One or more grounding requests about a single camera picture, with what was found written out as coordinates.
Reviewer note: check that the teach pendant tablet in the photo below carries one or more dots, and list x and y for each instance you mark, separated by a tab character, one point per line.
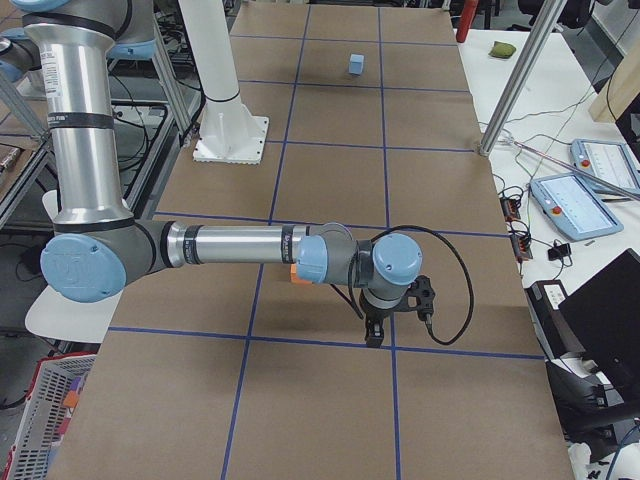
574	208
612	162

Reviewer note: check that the green bean bag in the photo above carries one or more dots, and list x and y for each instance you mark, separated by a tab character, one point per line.
502	50

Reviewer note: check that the orange foam block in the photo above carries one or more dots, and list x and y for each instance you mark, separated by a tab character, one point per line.
295	278

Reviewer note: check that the light blue foam block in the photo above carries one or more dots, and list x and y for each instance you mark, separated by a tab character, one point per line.
356	64

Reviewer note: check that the red cylinder bottle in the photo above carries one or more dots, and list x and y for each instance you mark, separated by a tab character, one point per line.
466	19

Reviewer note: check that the black laptop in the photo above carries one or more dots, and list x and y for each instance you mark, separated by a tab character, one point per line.
604	315

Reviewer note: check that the reacher grabber stick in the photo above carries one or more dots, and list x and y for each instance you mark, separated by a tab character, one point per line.
509	140

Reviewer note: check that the aluminium frame post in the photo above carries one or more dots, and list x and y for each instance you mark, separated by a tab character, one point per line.
537	38

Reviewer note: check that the rear teach pendant tablet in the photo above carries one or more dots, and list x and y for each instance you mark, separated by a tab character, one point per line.
612	162

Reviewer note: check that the small electronics board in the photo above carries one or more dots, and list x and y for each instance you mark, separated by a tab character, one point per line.
518	230

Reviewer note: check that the white perforated basket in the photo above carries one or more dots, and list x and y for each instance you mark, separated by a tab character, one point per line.
45	416

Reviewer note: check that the white camera pedestal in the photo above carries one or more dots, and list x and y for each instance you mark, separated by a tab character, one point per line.
228	132

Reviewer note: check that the front teach pendant tablet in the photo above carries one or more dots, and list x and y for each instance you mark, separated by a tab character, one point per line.
574	208

